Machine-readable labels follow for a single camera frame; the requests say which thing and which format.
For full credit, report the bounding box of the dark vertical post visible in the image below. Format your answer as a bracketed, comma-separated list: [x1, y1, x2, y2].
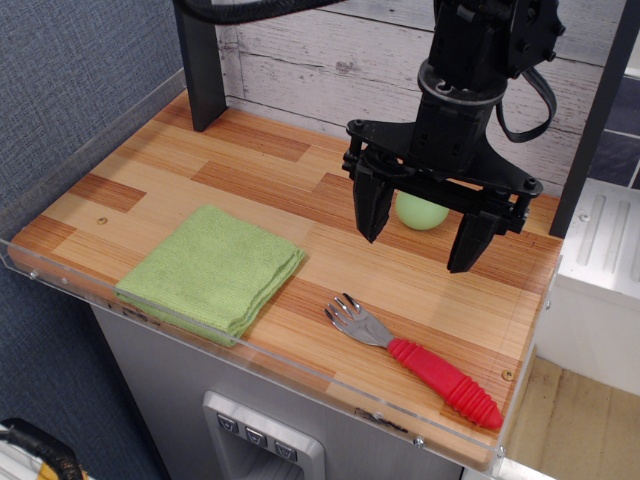
[173, 1, 227, 132]
[549, 1, 639, 239]

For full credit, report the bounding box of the left dark vertical post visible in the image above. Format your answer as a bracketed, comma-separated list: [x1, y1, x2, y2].
[173, 1, 227, 132]

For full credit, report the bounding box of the red handled metal fork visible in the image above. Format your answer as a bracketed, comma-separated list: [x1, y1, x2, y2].
[324, 293, 504, 430]

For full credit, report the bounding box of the white toy sink unit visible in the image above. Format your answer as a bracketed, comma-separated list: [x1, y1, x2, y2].
[534, 179, 639, 394]

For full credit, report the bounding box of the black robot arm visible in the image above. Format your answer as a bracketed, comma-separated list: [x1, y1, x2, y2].
[343, 1, 565, 273]

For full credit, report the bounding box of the green toy pear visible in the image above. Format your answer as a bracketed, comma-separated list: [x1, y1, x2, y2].
[395, 192, 449, 231]

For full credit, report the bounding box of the right dark vertical post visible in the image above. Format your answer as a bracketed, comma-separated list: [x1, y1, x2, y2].
[549, 1, 639, 239]

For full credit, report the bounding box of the yellow black object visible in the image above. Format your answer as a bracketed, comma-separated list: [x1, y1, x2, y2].
[1, 418, 90, 479]

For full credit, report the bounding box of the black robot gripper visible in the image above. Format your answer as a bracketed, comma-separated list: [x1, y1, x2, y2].
[343, 61, 542, 273]

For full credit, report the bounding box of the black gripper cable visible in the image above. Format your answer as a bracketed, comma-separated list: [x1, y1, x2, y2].
[495, 67, 559, 143]

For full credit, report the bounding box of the grey toy fridge cabinet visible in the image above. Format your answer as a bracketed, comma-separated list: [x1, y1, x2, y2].
[94, 307, 463, 479]

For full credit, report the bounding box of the green folded rag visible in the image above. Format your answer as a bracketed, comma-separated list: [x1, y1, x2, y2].
[115, 205, 305, 347]

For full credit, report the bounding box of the silver dispenser button panel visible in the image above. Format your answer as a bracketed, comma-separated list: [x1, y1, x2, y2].
[202, 391, 326, 479]

